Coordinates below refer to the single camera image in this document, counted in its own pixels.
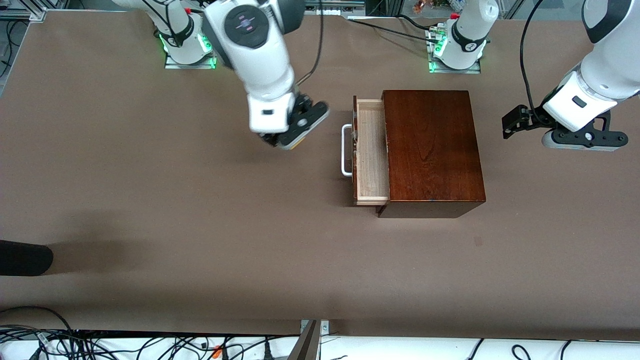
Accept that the wooden drawer with white handle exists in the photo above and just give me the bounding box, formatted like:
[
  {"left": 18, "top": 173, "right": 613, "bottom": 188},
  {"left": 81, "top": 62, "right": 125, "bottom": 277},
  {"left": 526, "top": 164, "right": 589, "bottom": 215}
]
[{"left": 341, "top": 96, "right": 391, "bottom": 207}]

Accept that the dark brown wooden cabinet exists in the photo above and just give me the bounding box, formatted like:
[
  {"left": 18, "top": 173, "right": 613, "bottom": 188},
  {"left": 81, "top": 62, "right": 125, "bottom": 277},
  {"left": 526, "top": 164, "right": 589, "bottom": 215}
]
[{"left": 376, "top": 90, "right": 487, "bottom": 219}]

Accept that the brown table cover sheet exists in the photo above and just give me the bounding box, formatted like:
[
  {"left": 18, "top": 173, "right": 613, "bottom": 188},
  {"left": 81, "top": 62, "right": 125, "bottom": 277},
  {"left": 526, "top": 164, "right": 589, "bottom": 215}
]
[{"left": 0, "top": 10, "right": 640, "bottom": 337}]

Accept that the black cylindrical object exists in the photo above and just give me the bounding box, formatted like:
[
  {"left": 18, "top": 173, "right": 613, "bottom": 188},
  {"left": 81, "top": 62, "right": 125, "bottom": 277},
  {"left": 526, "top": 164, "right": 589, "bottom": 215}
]
[{"left": 0, "top": 240, "right": 54, "bottom": 277}]

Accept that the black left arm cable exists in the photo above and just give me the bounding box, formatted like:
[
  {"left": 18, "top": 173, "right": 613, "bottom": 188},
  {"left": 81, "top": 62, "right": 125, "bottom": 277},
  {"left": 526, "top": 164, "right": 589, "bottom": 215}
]
[{"left": 520, "top": 0, "right": 547, "bottom": 124}]

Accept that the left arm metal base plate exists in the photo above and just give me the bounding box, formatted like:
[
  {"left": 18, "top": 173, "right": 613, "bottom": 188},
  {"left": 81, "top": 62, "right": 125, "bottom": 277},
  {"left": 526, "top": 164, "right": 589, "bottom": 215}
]
[{"left": 427, "top": 27, "right": 482, "bottom": 75}]

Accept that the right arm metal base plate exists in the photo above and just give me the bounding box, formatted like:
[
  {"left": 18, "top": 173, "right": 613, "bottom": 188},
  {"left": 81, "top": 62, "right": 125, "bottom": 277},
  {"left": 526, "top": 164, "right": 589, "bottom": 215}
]
[{"left": 164, "top": 20, "right": 217, "bottom": 70}]

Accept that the black cable lying on table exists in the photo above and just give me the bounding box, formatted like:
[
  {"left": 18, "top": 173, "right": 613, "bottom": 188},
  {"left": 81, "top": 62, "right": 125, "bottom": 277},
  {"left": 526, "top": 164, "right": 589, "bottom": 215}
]
[{"left": 347, "top": 14, "right": 443, "bottom": 43}]

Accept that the grey metal bracket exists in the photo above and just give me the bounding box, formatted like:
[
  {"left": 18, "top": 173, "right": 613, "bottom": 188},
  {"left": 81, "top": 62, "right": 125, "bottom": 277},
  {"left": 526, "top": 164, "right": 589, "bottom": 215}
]
[{"left": 287, "top": 319, "right": 331, "bottom": 360}]

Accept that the aluminium frame profile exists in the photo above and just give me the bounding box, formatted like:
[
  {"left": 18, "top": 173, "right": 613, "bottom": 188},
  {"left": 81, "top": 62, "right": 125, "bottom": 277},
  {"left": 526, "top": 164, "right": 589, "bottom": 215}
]
[{"left": 0, "top": 7, "right": 49, "bottom": 23}]

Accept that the tangle of black cables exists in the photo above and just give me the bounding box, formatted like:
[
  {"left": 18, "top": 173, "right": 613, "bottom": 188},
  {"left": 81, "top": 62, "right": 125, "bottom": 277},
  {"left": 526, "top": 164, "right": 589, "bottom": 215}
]
[{"left": 0, "top": 306, "right": 301, "bottom": 360}]

